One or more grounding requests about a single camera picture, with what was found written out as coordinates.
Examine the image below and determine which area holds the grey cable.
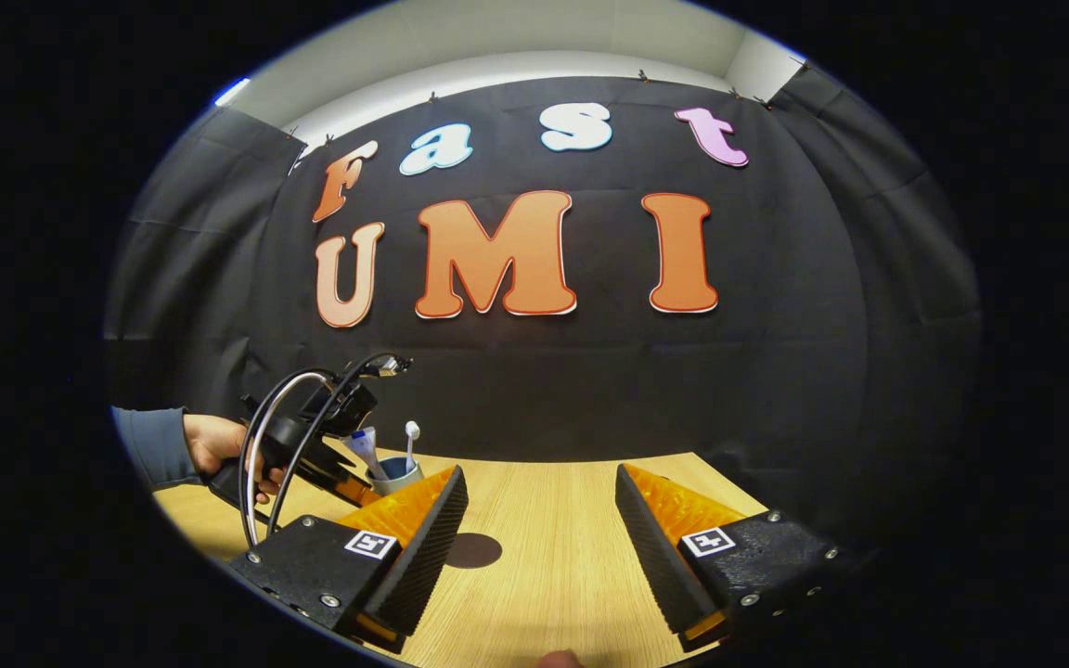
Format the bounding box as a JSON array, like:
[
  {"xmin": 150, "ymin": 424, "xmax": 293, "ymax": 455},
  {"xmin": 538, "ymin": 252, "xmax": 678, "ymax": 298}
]
[{"xmin": 238, "ymin": 369, "xmax": 341, "ymax": 550}]

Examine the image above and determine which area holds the wooden desktop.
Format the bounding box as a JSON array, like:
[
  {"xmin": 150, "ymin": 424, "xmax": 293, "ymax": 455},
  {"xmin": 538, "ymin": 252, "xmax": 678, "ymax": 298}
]
[{"xmin": 152, "ymin": 452, "xmax": 772, "ymax": 668}]

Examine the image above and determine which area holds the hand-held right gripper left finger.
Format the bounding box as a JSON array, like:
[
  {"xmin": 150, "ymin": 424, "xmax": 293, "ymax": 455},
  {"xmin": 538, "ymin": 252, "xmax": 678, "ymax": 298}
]
[{"xmin": 228, "ymin": 464, "xmax": 470, "ymax": 650}]

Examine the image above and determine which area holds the black cable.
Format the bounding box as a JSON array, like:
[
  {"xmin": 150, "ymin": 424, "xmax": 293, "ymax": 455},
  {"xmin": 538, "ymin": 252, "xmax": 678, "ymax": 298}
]
[{"xmin": 265, "ymin": 351, "xmax": 413, "ymax": 539}]

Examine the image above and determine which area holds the black backdrop cloth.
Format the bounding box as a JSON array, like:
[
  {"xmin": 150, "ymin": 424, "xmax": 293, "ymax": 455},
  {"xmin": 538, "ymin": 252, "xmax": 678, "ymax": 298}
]
[{"xmin": 103, "ymin": 74, "xmax": 981, "ymax": 558}]

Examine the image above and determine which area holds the white toothpaste tube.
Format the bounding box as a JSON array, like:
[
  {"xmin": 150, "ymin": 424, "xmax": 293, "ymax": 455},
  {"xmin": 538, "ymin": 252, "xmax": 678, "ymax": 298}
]
[{"xmin": 344, "ymin": 427, "xmax": 390, "ymax": 482}]

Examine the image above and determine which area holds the pale blue cup wooden handle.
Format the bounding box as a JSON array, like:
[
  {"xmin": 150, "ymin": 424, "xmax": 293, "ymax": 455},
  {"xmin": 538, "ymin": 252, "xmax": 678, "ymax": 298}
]
[{"xmin": 366, "ymin": 455, "xmax": 425, "ymax": 496}]

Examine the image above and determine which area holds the dark brown round coaster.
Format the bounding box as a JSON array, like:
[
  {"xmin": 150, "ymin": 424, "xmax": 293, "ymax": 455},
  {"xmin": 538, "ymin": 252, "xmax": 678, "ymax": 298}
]
[{"xmin": 444, "ymin": 533, "xmax": 504, "ymax": 570}]

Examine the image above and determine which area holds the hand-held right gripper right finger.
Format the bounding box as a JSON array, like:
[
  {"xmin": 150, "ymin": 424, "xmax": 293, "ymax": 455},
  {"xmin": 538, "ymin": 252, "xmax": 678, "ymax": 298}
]
[{"xmin": 615, "ymin": 463, "xmax": 856, "ymax": 652}]

